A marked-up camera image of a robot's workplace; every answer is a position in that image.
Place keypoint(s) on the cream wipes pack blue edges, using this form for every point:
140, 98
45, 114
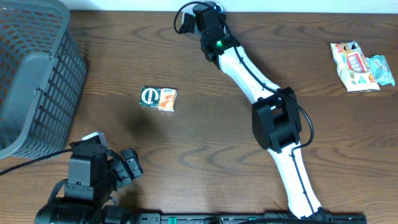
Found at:
352, 67

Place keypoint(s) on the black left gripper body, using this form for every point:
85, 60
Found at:
131, 165

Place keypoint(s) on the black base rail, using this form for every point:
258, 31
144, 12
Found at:
156, 218

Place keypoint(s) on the grey plastic mesh basket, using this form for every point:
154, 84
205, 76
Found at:
42, 77

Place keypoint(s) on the green soft wipes pack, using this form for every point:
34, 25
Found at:
381, 70

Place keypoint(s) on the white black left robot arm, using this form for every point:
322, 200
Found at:
95, 172

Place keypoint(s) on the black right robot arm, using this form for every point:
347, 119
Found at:
276, 115

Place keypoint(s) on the orange tissue pack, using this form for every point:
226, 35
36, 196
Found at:
167, 99

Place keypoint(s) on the white barcode scanner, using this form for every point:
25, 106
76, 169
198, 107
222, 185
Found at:
219, 4

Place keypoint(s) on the black healing ointment box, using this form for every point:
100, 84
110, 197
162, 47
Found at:
150, 97

